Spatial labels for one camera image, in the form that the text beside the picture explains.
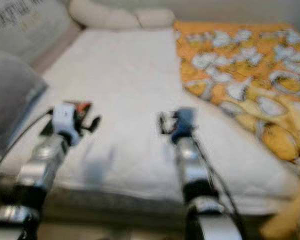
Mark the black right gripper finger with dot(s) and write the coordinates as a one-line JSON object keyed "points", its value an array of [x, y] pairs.
{"points": [[162, 124]]}

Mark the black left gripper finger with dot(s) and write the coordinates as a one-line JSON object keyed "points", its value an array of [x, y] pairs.
{"points": [[93, 125]]}

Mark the orange egg-cartoon blanket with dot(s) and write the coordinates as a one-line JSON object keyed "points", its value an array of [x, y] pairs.
{"points": [[240, 55]]}

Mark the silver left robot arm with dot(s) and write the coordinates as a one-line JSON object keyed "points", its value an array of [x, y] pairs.
{"points": [[45, 165]]}

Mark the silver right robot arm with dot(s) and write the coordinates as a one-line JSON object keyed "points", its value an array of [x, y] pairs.
{"points": [[192, 170]]}

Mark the white quilted mattress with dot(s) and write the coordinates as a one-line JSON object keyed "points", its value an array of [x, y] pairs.
{"points": [[130, 90]]}

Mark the plain grey pillow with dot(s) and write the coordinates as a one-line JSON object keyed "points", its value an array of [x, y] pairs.
{"points": [[15, 95]]}

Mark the short beige bolster cushion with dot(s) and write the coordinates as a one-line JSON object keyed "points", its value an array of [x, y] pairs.
{"points": [[156, 19]]}

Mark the long beige bolster cushion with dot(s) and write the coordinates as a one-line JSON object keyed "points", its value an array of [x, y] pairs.
{"points": [[105, 17]]}

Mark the grey pillow with printed lettering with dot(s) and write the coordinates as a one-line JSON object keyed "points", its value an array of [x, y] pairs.
{"points": [[30, 25]]}

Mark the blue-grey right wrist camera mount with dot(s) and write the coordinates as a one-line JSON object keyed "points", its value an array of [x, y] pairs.
{"points": [[184, 122]]}

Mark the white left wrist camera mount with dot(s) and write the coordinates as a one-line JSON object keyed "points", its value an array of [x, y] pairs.
{"points": [[65, 117]]}

